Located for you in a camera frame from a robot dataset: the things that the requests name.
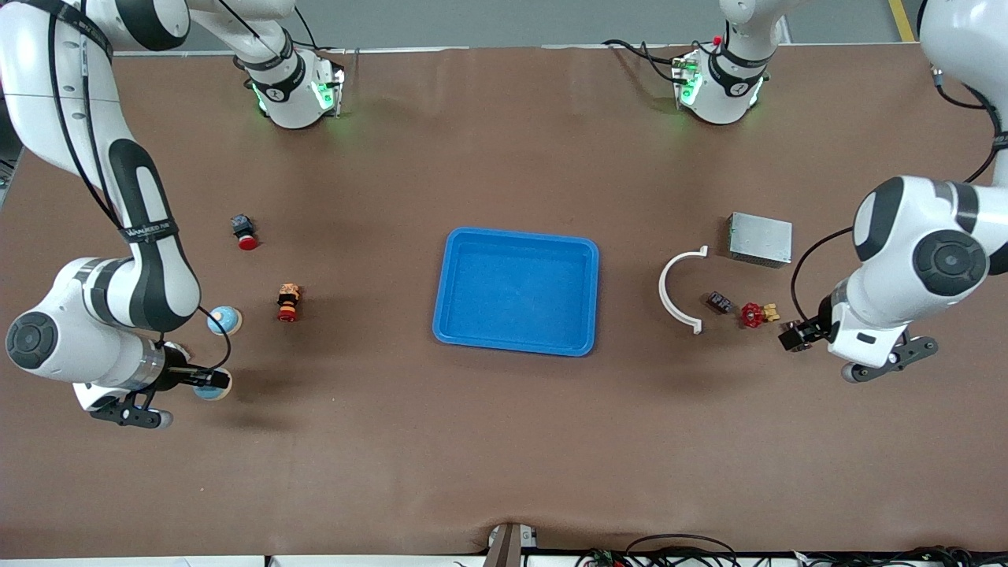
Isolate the black left base cable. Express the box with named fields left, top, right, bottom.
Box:
left=602, top=38, right=687, bottom=84

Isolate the black right base cable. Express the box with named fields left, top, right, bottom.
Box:
left=268, top=6, right=347, bottom=56

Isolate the black looped cable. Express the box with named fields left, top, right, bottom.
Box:
left=624, top=533, right=739, bottom=567

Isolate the black base cable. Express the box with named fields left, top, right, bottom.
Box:
left=268, top=6, right=347, bottom=56
left=602, top=38, right=687, bottom=84

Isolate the white curved pipe clamp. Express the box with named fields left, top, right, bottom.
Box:
left=658, top=245, right=710, bottom=335

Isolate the black cable bundle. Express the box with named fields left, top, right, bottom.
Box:
left=795, top=545, right=1008, bottom=567

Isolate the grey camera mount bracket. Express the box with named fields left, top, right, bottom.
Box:
left=482, top=522, right=539, bottom=567

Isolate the brown table cover mat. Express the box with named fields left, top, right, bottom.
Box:
left=0, top=43, right=1008, bottom=558

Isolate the blue desk bell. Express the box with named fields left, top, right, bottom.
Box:
left=206, top=305, right=243, bottom=337
left=194, top=370, right=233, bottom=402

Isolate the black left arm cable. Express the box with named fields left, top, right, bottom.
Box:
left=789, top=63, right=1008, bottom=324

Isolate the blue plastic tray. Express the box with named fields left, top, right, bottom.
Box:
left=432, top=227, right=601, bottom=358

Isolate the grey metal box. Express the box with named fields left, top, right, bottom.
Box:
left=726, top=211, right=794, bottom=269

